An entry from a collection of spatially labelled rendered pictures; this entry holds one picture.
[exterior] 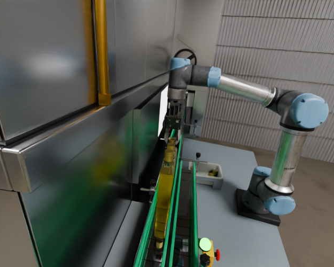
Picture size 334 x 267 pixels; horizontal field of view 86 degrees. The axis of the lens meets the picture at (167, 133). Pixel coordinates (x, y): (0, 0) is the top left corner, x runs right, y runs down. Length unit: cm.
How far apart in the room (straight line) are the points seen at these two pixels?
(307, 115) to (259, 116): 305
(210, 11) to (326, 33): 247
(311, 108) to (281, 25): 305
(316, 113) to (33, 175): 81
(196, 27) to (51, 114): 160
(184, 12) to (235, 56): 201
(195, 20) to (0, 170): 170
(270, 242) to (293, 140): 51
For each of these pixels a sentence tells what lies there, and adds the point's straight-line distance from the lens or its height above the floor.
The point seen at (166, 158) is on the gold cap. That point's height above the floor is 114.
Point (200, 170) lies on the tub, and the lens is 134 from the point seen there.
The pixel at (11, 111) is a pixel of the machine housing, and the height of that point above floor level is 143.
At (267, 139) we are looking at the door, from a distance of 401.
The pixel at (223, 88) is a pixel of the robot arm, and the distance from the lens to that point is 85.
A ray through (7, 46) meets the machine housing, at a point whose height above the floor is 150.
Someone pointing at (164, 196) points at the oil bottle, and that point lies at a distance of 82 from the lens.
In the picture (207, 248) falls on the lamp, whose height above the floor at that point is 85.
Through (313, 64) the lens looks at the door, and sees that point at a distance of 390.
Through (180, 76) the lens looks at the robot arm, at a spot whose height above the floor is 144.
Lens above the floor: 150
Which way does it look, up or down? 23 degrees down
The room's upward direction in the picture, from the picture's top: 5 degrees clockwise
